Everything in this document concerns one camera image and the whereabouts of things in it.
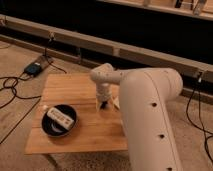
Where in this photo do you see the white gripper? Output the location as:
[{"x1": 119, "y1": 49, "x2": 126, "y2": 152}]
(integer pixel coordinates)
[{"x1": 96, "y1": 83, "x2": 120, "y2": 111}]

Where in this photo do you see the black phone-like eraser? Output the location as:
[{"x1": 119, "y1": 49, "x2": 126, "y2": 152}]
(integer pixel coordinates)
[{"x1": 100, "y1": 102, "x2": 108, "y2": 109}]

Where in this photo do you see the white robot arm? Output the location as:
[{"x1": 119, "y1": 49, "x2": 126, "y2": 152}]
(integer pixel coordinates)
[{"x1": 90, "y1": 63, "x2": 183, "y2": 171}]

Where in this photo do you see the wooden table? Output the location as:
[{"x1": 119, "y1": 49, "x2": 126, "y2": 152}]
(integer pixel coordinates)
[{"x1": 25, "y1": 73, "x2": 127, "y2": 154}]

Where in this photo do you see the black round bowl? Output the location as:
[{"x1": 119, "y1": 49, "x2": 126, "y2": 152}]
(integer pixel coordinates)
[{"x1": 41, "y1": 104, "x2": 77, "y2": 137}]

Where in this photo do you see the black cable right side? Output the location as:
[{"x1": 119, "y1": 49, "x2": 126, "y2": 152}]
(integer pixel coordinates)
[{"x1": 185, "y1": 74, "x2": 213, "y2": 164}]

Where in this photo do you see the black floor cable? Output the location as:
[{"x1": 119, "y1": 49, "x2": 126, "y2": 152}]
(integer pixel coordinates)
[{"x1": 0, "y1": 74, "x2": 42, "y2": 145}]

